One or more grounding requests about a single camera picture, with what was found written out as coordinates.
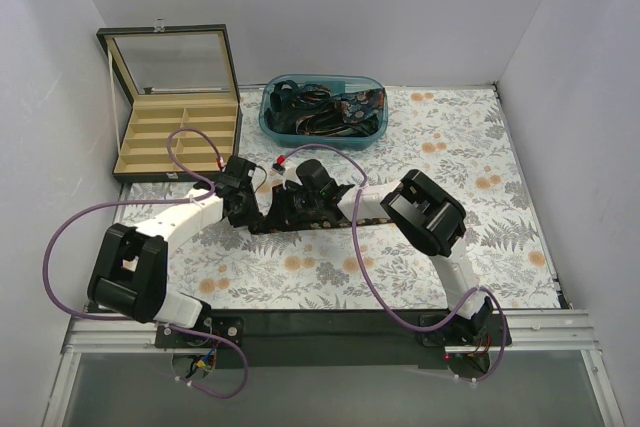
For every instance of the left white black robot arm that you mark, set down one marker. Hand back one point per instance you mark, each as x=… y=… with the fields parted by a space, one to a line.
x=130 y=276

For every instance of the black gold floral tie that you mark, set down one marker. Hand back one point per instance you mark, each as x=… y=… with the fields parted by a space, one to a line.
x=268 y=227

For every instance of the teal plastic bin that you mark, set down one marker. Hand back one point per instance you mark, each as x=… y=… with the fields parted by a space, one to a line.
x=338 y=84

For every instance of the black compartment display box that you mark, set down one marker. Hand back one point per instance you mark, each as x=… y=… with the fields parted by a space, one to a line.
x=182 y=89

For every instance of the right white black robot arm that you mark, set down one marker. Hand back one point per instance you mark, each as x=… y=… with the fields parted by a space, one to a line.
x=430 y=219

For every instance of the aluminium frame rail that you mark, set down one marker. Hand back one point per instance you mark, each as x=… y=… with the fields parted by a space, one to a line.
x=552 y=374

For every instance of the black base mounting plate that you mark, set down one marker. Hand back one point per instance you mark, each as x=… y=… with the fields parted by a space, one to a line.
x=339 y=338

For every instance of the blue floral tie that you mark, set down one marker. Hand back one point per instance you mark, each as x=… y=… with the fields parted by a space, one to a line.
x=361 y=106

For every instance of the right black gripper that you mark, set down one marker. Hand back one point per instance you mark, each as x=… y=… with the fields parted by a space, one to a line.
x=279 y=204

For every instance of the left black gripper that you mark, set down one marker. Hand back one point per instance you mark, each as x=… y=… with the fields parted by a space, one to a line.
x=248 y=214

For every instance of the pile of dark ties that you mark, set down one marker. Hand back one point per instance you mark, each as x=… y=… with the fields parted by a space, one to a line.
x=309 y=109

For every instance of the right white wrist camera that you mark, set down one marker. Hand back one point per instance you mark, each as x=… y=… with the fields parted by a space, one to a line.
x=286 y=169

